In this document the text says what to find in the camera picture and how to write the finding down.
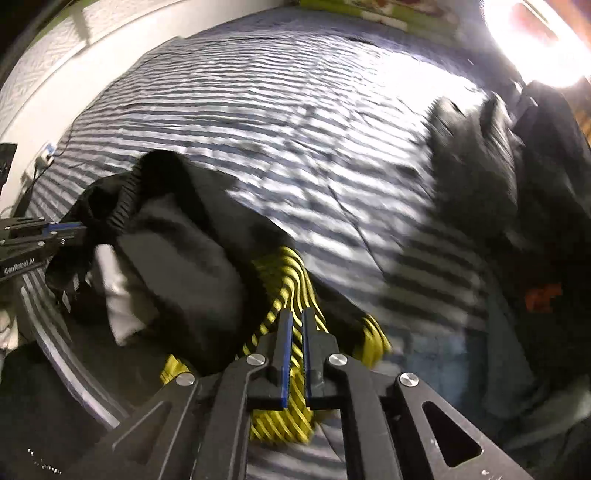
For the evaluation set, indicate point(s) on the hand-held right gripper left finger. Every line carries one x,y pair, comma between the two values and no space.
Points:
281,360

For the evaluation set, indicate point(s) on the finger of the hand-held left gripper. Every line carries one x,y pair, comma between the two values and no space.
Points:
27,224
51,241

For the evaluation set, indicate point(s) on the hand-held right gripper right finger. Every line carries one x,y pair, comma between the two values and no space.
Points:
310,364

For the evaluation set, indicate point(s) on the black garment with yellow stripes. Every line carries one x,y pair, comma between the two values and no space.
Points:
194,258

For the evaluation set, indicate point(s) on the blue jeans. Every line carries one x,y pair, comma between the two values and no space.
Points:
443,360

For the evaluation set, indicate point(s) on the grey striped blanket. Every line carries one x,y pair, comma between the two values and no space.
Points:
277,115

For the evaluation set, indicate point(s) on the dark green jacket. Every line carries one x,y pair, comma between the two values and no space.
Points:
471,175

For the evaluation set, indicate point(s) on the black jacket with orange mark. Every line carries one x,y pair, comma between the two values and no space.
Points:
554,207

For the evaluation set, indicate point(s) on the green folded blanket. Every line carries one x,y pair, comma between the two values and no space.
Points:
415,21

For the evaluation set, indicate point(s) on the brown and white patterned pillow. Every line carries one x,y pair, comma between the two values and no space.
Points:
383,4

